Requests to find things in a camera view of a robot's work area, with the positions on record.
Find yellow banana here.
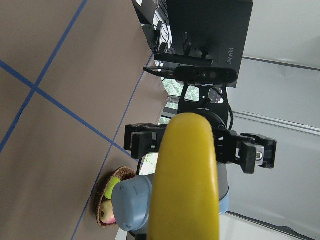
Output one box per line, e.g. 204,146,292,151
147,113,220,240

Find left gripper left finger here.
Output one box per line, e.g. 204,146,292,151
123,123,168,159

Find green apple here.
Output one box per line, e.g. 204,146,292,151
104,176,121,200

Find wicker fruit basket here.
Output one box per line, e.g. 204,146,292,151
92,166,136,228

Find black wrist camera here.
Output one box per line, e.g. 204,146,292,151
173,66,238,85

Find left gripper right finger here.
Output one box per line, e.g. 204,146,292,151
212,128,277,174

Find upper pink apple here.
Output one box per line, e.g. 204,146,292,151
100,200,116,224

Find black monitor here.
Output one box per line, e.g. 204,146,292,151
131,0,255,88

